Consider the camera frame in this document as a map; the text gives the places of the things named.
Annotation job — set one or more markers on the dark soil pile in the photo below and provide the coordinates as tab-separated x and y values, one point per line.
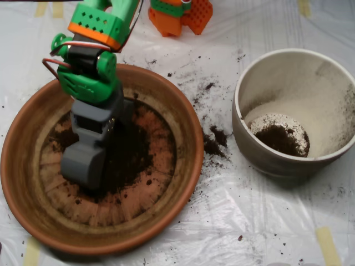
133	163

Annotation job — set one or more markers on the dark soil heap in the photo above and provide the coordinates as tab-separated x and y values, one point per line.
280	141

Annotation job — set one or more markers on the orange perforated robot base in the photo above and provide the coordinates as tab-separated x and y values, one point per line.
166	22

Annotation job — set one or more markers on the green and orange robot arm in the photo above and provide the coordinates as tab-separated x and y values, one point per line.
91	88

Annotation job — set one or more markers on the terracotta plant saucer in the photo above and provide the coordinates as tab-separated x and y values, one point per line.
19	180

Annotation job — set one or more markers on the spilled soil clump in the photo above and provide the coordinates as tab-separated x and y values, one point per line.
213	145

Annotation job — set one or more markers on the white plant pot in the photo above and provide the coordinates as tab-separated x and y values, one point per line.
277	169

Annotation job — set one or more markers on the beige masking tape strip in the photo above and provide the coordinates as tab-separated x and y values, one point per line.
41	9
304	8
32	252
58	10
328	246

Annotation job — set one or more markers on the clear plastic cover sheet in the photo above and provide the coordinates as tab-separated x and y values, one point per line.
249	221

